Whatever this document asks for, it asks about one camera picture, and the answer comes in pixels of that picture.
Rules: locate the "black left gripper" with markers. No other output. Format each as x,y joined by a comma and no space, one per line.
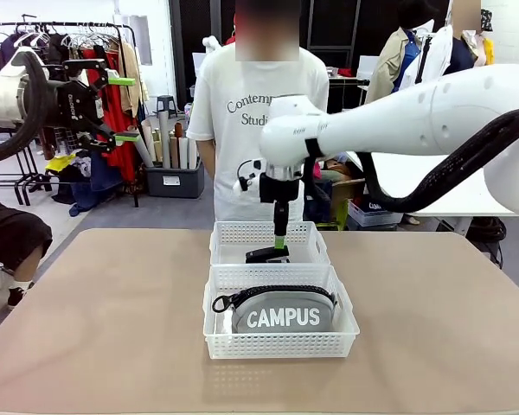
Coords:
78,110

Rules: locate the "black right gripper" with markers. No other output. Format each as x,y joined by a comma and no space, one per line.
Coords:
281,190

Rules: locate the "black stapler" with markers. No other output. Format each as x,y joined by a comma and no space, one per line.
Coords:
264,255

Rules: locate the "grey CAMPUS pencil case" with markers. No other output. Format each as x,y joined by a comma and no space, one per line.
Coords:
285,317

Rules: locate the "person right forearm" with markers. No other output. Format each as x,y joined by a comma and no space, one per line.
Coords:
206,155

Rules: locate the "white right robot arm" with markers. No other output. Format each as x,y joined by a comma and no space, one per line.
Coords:
415,116

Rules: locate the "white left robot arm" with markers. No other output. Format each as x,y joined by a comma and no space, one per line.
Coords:
2,99

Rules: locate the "red hanging dress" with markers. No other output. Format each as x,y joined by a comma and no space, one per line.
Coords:
117,116

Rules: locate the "white perforated plastic basket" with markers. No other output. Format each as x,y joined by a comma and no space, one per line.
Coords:
277,346
229,238

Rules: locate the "beige hanging garment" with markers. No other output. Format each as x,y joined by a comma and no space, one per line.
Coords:
134,69

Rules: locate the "green bag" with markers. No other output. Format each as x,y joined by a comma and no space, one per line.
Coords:
339,216

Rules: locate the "long grey cardboard tube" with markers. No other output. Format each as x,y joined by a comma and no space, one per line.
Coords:
140,147

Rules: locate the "yellow cloth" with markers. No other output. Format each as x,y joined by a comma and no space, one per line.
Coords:
60,162

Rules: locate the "grey plastic stool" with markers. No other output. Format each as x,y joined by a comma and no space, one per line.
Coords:
165,104

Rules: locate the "brown cardboard box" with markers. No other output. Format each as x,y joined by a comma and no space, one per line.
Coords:
346,190

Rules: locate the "tall grey cardboard tube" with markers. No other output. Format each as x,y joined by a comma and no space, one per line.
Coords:
164,138

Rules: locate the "blue denim garment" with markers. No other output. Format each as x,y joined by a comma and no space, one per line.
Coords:
99,181

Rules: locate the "brown paper roll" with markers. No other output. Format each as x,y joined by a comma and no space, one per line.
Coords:
179,129

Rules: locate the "white CAMPUS crate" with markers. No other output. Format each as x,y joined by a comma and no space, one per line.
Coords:
372,216

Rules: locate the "black clothes rack with hangers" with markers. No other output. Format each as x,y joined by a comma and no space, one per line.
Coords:
47,24

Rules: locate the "person in white printed T-shirt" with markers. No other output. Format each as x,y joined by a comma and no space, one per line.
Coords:
225,151

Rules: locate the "grey storage bin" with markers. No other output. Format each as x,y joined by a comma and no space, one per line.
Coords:
173,177

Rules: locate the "seated person in black shorts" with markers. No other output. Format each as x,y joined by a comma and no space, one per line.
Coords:
13,233

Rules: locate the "white background table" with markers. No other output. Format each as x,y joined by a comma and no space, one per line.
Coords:
450,194

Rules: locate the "figure in beige trench coat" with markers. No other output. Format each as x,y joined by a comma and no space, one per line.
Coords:
389,65

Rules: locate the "black bag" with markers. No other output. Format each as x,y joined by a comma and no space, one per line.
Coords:
488,229

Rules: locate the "yellow hanging garment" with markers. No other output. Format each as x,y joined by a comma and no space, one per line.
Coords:
488,52

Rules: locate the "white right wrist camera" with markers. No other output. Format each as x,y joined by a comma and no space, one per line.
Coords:
248,177

